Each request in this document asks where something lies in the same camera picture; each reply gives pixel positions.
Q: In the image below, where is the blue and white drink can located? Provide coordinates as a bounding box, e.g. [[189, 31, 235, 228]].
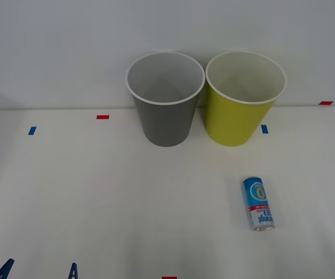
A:
[[242, 176, 276, 233]]

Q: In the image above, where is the grey plastic waste bin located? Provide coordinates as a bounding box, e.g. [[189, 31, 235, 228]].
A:
[[125, 51, 206, 148]]

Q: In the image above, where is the yellow-green plastic waste bin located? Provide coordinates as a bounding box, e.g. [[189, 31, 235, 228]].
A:
[[205, 50, 288, 147]]

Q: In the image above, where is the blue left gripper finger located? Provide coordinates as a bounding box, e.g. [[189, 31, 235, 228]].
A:
[[67, 262, 79, 279], [0, 258, 15, 279]]

